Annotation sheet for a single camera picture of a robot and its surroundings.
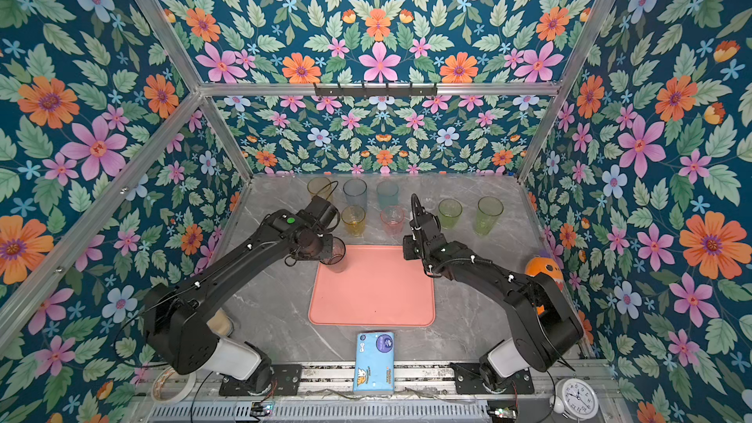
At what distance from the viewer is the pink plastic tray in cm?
85

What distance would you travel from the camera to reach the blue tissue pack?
70 centimetres

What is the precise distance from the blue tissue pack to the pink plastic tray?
66 mm
